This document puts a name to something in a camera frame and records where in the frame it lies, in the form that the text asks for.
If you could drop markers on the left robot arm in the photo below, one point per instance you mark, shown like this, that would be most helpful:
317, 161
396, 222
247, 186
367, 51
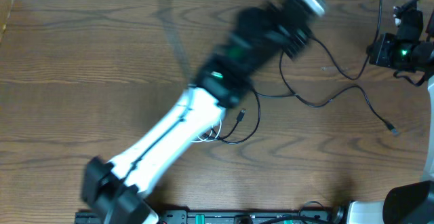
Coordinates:
115, 190

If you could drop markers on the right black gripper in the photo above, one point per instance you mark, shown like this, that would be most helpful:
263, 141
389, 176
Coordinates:
380, 57

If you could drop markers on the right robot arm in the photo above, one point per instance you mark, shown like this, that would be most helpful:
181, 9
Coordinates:
411, 203

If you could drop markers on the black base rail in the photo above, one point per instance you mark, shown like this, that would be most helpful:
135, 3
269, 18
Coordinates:
312, 210

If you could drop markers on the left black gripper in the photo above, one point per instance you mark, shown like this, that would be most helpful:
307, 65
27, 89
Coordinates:
293, 51

